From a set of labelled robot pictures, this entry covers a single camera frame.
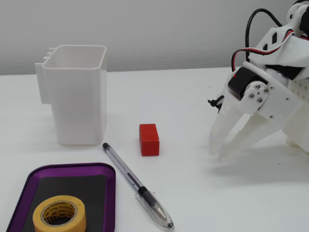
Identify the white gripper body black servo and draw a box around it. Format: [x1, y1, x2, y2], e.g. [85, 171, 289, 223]
[228, 61, 297, 120]

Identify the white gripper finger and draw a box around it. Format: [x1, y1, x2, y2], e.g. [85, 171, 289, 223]
[217, 81, 269, 160]
[209, 89, 243, 157]

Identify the yellow masking tape roll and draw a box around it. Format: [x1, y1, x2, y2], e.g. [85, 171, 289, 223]
[32, 195, 87, 232]

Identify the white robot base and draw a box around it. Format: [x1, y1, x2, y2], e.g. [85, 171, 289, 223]
[281, 78, 309, 154]

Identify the white plastic container box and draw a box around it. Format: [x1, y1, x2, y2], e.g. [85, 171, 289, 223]
[35, 44, 108, 145]

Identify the black zip tie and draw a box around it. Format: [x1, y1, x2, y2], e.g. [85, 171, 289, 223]
[207, 95, 225, 114]

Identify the red perforated block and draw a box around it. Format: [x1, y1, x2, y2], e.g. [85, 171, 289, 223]
[139, 123, 160, 157]

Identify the clear black ballpoint pen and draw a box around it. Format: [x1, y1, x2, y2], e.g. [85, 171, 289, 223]
[102, 142, 175, 231]

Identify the black mat insert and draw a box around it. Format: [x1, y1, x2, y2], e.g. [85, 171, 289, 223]
[23, 174, 108, 232]

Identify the purple metal tray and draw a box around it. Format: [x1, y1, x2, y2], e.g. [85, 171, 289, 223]
[6, 162, 116, 232]

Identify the red white black servo wire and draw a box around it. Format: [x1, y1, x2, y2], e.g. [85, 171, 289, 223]
[231, 29, 296, 73]

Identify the black cable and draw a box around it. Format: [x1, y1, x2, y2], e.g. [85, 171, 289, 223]
[244, 8, 283, 61]

